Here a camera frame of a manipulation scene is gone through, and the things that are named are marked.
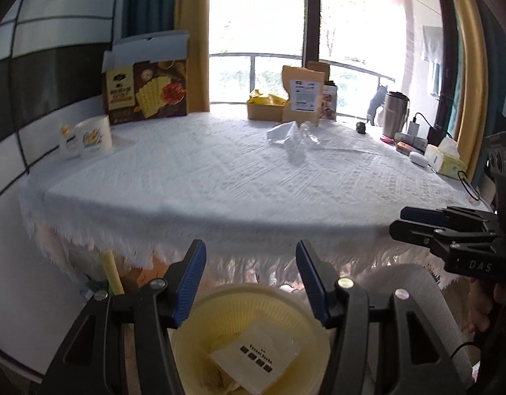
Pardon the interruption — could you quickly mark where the clear plastic bag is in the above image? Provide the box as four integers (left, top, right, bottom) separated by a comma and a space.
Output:
266, 121, 321, 151

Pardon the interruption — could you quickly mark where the white lace tablecloth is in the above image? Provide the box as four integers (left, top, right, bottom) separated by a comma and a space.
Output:
19, 113, 485, 285

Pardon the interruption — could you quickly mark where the yellow tissue box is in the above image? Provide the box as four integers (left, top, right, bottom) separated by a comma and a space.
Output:
424, 137, 467, 179

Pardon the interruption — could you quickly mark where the white tube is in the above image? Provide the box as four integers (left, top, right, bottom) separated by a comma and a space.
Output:
394, 132, 428, 152

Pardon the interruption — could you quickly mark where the orange cardboard box under table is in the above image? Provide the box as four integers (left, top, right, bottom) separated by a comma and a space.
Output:
121, 257, 169, 293

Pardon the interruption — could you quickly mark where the yellow table leg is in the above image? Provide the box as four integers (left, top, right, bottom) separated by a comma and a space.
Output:
98, 250, 124, 295

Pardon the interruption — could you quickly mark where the small dark figurine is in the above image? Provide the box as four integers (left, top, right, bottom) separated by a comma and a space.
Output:
356, 121, 366, 135

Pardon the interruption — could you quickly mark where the white earbuds case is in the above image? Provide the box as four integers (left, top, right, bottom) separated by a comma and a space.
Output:
409, 152, 429, 168

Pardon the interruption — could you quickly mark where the dark snack cracker box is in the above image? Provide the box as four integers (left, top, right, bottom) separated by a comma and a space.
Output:
102, 30, 189, 126

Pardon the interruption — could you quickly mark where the white power adapter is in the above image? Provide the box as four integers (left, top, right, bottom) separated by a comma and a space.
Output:
407, 121, 420, 137

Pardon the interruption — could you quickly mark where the steel thermos tumbler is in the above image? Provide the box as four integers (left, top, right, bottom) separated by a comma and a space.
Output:
382, 92, 410, 139

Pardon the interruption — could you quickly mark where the grey cat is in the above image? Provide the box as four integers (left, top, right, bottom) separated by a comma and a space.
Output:
366, 85, 388, 126

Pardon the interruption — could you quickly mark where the yellow curtain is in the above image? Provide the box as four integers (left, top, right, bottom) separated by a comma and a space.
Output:
454, 0, 489, 178
174, 0, 210, 113

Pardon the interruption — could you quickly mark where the colourful holographic small box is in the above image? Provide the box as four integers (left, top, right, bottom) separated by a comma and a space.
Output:
396, 141, 416, 156

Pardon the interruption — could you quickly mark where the person's right hand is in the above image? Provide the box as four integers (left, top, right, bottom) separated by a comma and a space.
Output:
468, 277, 506, 332

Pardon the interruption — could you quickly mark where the white cartoon mug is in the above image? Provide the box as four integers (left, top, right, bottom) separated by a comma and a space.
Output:
59, 115, 113, 158

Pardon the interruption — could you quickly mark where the left yellow curtain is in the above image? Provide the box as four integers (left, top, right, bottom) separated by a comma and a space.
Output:
174, 0, 210, 113

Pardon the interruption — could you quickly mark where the white socks package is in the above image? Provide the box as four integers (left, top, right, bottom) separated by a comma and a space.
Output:
210, 314, 301, 394

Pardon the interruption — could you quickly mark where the person's grey trouser leg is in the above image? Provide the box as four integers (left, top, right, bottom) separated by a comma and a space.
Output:
351, 263, 474, 387

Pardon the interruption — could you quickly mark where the small photo printed carton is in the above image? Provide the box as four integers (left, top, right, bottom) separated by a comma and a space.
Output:
306, 61, 338, 120

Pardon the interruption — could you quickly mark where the kraft paper pouch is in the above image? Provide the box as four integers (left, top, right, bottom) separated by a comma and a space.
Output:
281, 65, 325, 126

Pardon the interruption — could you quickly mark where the cream plastic trash bin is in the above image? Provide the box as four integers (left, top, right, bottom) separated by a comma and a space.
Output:
171, 283, 330, 394

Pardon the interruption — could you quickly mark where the small cardboard box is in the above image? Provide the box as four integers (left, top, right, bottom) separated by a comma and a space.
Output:
246, 89, 286, 123

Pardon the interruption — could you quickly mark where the right yellow curtain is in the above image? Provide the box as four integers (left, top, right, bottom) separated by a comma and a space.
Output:
454, 0, 489, 178

